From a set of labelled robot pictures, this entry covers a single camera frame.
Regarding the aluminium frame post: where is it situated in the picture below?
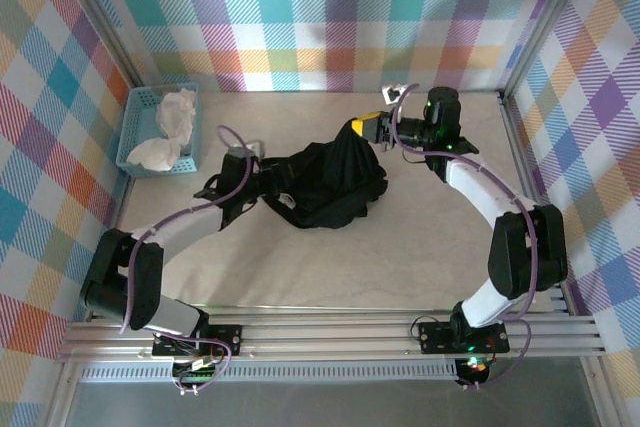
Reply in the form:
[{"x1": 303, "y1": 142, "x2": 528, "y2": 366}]
[
  {"x1": 49, "y1": 0, "x2": 151, "y2": 96},
  {"x1": 497, "y1": 0, "x2": 596, "y2": 101}
]

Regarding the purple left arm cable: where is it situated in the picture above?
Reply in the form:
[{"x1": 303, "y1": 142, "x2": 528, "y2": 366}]
[{"x1": 118, "y1": 124, "x2": 254, "y2": 396}]

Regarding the white crumpled cloth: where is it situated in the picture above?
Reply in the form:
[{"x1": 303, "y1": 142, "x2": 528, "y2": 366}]
[{"x1": 126, "y1": 88, "x2": 197, "y2": 172}]

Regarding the black floral print t-shirt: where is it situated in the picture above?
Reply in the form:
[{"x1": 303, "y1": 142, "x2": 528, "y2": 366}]
[{"x1": 257, "y1": 121, "x2": 391, "y2": 231}]

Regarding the thin black cable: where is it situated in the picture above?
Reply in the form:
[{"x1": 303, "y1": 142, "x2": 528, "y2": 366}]
[{"x1": 402, "y1": 146, "x2": 431, "y2": 166}]

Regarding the blue plastic basket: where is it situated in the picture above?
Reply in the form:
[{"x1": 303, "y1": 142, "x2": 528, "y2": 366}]
[{"x1": 115, "y1": 82, "x2": 200, "y2": 179}]

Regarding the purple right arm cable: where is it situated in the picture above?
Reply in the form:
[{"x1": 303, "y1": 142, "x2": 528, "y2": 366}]
[{"x1": 392, "y1": 82, "x2": 537, "y2": 392}]

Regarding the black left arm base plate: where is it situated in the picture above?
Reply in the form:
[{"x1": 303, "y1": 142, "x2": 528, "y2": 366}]
[{"x1": 151, "y1": 324, "x2": 244, "y2": 359}]

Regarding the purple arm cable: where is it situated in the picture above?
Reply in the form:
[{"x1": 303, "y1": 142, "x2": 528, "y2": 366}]
[
  {"x1": 118, "y1": 124, "x2": 254, "y2": 396},
  {"x1": 392, "y1": 82, "x2": 537, "y2": 392}
]

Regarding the grey slotted cable duct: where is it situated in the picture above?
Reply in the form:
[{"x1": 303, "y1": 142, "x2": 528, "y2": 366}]
[{"x1": 79, "y1": 364, "x2": 460, "y2": 384}]

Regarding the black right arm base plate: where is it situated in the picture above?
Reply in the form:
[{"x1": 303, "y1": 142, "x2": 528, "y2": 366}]
[{"x1": 417, "y1": 319, "x2": 511, "y2": 354}]

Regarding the aluminium mounting rail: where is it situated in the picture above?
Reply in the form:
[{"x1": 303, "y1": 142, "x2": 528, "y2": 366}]
[{"x1": 54, "y1": 304, "x2": 609, "y2": 363}]

